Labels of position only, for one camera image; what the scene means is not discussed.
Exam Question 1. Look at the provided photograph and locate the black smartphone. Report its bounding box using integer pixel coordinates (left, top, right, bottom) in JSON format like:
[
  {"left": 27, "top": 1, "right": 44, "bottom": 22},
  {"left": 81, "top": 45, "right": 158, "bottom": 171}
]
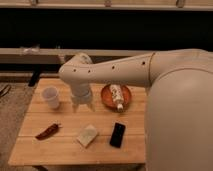
[{"left": 110, "top": 123, "right": 126, "bottom": 148}]

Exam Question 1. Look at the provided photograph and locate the white plastic cup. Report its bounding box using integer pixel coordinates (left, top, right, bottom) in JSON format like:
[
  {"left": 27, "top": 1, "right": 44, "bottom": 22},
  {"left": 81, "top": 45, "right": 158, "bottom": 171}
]
[{"left": 41, "top": 86, "right": 60, "bottom": 109}]

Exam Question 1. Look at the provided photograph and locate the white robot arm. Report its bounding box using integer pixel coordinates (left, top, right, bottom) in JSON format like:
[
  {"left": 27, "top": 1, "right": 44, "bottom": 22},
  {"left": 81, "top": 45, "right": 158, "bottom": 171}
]
[{"left": 59, "top": 49, "right": 213, "bottom": 171}]

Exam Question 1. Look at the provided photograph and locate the white sponge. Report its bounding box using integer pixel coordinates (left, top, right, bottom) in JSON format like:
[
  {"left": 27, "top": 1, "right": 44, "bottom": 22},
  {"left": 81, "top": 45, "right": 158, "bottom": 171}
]
[{"left": 77, "top": 125, "right": 98, "bottom": 147}]

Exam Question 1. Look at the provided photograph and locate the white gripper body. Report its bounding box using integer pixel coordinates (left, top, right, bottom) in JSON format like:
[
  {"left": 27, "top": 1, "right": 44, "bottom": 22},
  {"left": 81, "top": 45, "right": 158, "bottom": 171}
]
[{"left": 70, "top": 83, "right": 93, "bottom": 105}]

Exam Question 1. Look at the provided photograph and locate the orange plate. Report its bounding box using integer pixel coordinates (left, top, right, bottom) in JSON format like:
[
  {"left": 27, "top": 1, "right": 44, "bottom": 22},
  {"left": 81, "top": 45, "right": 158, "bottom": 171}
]
[{"left": 101, "top": 84, "right": 132, "bottom": 112}]

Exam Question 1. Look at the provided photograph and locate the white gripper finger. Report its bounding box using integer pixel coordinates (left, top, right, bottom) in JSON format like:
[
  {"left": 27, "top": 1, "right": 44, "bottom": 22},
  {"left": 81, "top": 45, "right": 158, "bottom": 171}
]
[
  {"left": 87, "top": 103, "right": 95, "bottom": 112},
  {"left": 72, "top": 104, "right": 79, "bottom": 112}
]

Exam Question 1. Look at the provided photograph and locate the black table leg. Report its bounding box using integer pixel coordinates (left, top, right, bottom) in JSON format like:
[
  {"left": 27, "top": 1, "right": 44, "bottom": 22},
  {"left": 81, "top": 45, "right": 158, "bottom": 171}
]
[{"left": 28, "top": 66, "right": 42, "bottom": 87}]

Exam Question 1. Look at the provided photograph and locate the wooden table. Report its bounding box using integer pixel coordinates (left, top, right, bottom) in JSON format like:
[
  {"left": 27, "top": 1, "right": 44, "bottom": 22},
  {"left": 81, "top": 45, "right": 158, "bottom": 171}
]
[{"left": 9, "top": 79, "right": 146, "bottom": 166}]

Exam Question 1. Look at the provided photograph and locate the black cable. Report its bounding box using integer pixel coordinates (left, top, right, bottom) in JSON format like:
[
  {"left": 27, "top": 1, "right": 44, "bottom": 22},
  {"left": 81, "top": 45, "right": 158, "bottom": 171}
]
[{"left": 0, "top": 83, "right": 12, "bottom": 98}]

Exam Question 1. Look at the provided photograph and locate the white bottle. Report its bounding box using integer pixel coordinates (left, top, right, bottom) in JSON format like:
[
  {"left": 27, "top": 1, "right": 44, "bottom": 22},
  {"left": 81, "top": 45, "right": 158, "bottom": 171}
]
[{"left": 110, "top": 84, "right": 124, "bottom": 111}]

